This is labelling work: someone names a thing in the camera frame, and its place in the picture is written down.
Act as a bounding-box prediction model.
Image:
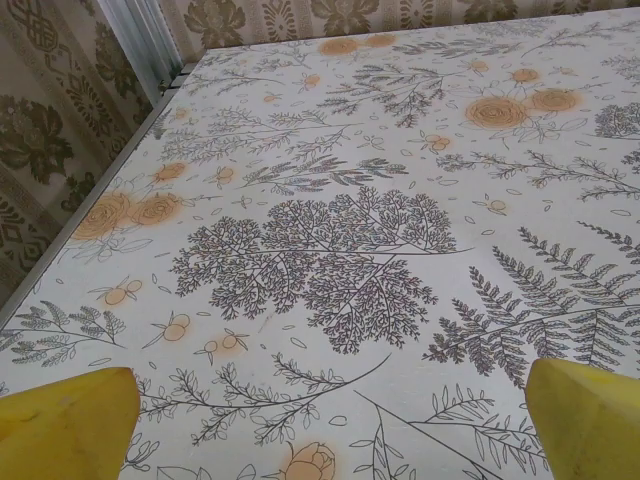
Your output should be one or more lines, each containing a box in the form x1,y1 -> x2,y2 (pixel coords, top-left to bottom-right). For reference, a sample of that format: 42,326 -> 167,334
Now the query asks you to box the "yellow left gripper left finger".
0,366 -> 142,480

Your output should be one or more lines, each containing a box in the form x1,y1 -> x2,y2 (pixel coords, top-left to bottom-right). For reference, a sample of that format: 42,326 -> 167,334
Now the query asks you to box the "aluminium table side rail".
0,74 -> 189,322

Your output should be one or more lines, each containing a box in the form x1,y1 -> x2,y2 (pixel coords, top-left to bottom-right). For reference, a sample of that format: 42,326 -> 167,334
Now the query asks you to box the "aluminium frame corner post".
97,0 -> 189,90

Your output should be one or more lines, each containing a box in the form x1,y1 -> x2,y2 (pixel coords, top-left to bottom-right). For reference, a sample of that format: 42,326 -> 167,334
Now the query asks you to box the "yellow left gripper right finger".
526,357 -> 640,480

